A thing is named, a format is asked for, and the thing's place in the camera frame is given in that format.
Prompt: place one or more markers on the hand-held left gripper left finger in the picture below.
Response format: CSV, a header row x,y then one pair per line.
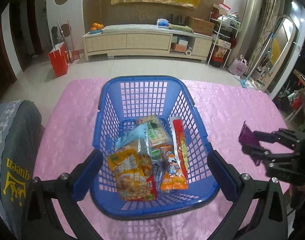
x,y
88,175

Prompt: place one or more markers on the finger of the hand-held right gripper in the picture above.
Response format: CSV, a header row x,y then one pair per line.
x,y
262,155
280,135

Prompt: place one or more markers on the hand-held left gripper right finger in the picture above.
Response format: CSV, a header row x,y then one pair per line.
x,y
221,175

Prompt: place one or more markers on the purple snack packet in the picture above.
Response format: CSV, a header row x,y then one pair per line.
x,y
246,136

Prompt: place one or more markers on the yellow snack packet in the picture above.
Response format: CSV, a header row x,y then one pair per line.
x,y
127,177

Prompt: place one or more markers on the orange snack packet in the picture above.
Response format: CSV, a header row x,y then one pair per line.
x,y
172,177

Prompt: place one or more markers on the long red snack packet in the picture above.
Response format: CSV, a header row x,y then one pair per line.
x,y
178,135

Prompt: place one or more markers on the blue white snack packet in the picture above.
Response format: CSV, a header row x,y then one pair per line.
x,y
132,136

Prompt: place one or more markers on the grey gum packet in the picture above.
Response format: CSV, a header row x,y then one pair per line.
x,y
158,170

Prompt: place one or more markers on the green label cracker packet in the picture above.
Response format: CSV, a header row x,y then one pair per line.
x,y
155,132

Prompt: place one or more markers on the blue plastic basket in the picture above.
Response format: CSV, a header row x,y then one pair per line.
x,y
142,78

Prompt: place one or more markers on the red cloth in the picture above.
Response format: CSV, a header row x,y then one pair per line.
x,y
296,103

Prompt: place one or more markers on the pink tablecloth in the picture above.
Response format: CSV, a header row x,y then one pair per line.
x,y
230,100

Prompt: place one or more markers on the wooden folding table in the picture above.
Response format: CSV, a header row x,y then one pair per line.
x,y
301,76

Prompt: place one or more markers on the mop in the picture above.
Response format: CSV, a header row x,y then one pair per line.
x,y
242,81

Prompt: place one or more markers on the pink bag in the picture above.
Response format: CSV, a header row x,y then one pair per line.
x,y
238,66

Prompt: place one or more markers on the grey printed chair cover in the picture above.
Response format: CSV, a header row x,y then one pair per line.
x,y
15,142

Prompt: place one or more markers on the standing mirror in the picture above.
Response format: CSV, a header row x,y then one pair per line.
x,y
285,37

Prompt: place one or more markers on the red gift box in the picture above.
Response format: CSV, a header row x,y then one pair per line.
x,y
220,57

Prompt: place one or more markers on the white metal rack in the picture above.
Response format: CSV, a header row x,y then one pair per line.
x,y
225,35

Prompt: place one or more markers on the red paper bag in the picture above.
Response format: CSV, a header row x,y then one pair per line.
x,y
58,62

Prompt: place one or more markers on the patterned curtain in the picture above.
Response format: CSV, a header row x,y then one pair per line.
x,y
270,17

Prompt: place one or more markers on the glass sliding door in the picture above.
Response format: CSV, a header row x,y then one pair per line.
x,y
302,17

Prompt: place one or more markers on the tall silver air conditioner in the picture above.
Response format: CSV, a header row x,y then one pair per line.
x,y
251,17

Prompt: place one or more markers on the white paper roll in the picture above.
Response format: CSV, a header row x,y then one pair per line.
x,y
188,52

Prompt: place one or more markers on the small orange box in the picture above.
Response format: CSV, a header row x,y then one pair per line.
x,y
178,48

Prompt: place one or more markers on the brown cardboard box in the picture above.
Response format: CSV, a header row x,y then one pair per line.
x,y
201,26

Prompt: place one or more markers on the small blue box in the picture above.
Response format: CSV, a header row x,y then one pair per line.
x,y
183,41

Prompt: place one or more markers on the white red box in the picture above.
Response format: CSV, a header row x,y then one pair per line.
x,y
221,8

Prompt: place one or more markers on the blue plate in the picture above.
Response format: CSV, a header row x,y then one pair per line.
x,y
95,31

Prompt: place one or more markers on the black bag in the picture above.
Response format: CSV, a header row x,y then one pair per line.
x,y
55,35

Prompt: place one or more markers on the green folded mat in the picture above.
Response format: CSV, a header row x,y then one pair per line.
x,y
181,28

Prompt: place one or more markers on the beige cabinet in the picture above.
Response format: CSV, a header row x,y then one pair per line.
x,y
147,41

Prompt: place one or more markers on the pile of oranges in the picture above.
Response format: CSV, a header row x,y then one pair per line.
x,y
97,26

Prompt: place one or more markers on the black router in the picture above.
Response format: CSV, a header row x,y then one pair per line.
x,y
178,20

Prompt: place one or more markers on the dark wooden door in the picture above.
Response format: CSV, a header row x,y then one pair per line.
x,y
25,30

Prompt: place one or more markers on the blue tissue box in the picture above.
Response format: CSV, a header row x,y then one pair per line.
x,y
163,23

